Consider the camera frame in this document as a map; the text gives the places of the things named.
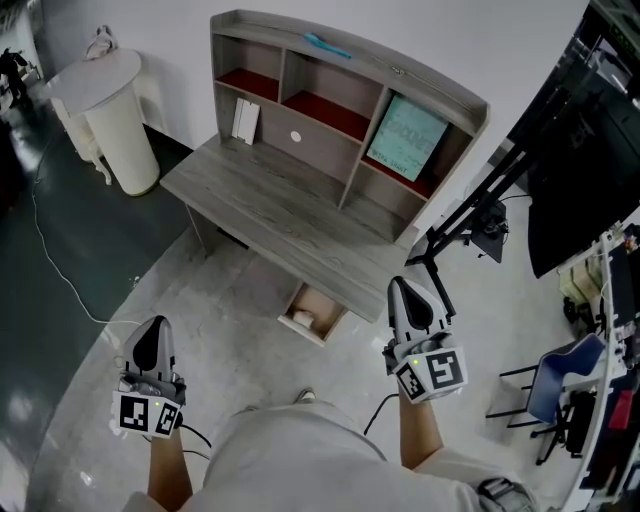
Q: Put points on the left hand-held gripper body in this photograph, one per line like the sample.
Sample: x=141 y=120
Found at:
x=145 y=410

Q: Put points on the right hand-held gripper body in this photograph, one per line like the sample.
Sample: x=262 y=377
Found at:
x=435 y=370

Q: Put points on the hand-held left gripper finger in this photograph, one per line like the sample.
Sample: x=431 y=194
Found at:
x=164 y=350
x=134 y=350

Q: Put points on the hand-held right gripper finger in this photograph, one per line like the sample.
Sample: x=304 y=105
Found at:
x=397 y=315
x=435 y=315

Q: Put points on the light wooden drawer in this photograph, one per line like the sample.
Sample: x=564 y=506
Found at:
x=320 y=312

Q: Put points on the white object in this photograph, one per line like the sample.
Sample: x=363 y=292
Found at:
x=303 y=318

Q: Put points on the person's right forearm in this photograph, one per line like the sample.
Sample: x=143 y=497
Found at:
x=422 y=435

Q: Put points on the person's left forearm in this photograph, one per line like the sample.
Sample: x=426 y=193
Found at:
x=167 y=470

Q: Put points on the black monitor stand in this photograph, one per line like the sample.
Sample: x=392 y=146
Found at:
x=487 y=247

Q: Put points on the person's right white sneaker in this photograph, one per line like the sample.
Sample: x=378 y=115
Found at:
x=306 y=395

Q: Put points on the blue office chair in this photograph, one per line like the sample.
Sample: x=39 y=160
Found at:
x=565 y=380

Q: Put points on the grey black chest clip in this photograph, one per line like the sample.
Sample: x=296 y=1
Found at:
x=500 y=495

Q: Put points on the person's white shirt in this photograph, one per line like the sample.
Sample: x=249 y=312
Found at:
x=325 y=485

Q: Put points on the white long workbench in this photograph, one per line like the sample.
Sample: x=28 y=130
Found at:
x=607 y=280

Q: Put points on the large black monitor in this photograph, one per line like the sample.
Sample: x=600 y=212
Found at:
x=575 y=200

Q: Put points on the grey wooden shelf hutch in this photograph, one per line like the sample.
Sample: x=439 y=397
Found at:
x=320 y=130

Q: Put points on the white cylindrical air purifier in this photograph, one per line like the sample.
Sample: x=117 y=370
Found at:
x=120 y=140

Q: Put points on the white carved-leg stand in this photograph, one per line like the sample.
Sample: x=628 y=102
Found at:
x=70 y=125

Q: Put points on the white flat panel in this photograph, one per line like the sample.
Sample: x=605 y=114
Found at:
x=252 y=125
x=239 y=117

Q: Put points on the small silver metal clip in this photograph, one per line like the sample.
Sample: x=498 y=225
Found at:
x=397 y=71

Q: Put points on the teal plastic tool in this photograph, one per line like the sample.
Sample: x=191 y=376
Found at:
x=327 y=46

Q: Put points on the black glass double door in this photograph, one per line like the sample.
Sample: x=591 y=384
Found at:
x=600 y=65

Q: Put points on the white cloth bundle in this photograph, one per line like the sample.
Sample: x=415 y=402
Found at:
x=102 y=45

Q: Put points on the green exit sign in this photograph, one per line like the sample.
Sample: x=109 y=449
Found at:
x=622 y=39

